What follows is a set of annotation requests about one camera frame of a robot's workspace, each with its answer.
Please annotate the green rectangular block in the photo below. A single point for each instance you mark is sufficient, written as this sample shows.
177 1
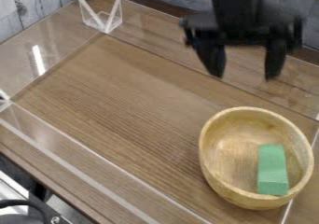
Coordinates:
273 179

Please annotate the clear acrylic corner bracket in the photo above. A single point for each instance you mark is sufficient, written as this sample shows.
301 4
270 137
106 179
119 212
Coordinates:
102 21

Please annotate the wooden bowl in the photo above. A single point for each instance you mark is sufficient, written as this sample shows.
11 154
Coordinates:
256 157

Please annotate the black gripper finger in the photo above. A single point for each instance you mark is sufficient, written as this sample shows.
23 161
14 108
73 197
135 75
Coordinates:
276 58
211 54

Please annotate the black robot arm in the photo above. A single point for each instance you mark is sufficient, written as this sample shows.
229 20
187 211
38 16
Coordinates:
241 5

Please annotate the black metal mount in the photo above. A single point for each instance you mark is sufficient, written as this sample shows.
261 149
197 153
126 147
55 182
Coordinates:
51 213

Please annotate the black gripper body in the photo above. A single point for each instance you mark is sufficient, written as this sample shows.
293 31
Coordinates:
211 30

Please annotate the clear acrylic enclosure wall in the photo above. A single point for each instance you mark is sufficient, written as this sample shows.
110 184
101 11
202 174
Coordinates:
106 111

